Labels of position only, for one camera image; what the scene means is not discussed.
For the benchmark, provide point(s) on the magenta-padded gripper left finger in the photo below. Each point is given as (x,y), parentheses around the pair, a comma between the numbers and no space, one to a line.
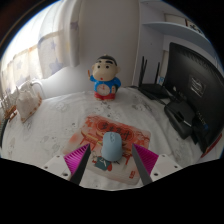
(76,159)

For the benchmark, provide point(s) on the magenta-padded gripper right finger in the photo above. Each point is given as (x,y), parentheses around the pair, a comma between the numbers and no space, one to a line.
(146,158)

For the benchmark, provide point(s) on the light blue computer mouse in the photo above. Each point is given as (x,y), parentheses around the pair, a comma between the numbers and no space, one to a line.
(112,146)

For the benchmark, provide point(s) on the orange printed mouse pad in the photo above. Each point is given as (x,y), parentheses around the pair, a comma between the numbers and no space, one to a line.
(100,128)

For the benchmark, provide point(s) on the white cartoon-print tablecloth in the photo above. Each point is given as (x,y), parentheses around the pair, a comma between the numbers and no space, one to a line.
(60,113)

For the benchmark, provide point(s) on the black box device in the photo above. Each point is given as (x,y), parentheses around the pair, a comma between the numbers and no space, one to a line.
(180,116)

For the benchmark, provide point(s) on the black router with antennas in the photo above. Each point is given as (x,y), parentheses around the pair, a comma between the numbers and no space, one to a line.
(153,90)

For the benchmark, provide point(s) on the large white conch shell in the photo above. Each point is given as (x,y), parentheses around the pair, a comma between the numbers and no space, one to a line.
(28,105)

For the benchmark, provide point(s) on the cartoon boy clock figurine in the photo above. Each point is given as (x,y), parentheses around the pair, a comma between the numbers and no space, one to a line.
(105,80)

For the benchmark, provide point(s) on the black monitor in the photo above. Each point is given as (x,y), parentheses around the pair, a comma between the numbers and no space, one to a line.
(196,76)

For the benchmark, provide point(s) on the white star-print curtain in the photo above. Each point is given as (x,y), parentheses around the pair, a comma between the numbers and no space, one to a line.
(40,43)

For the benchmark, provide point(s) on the white wall shelf unit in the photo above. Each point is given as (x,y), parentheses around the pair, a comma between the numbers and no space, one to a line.
(180,28)

